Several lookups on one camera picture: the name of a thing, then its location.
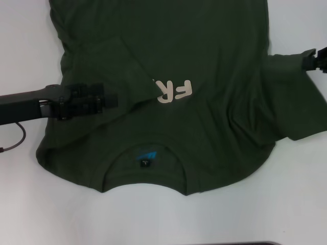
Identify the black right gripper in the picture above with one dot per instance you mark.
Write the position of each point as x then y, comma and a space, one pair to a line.
323, 60

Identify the dark green FREE T-shirt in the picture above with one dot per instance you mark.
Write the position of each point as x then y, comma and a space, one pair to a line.
191, 46

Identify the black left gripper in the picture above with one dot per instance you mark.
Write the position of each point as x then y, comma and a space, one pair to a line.
25, 107

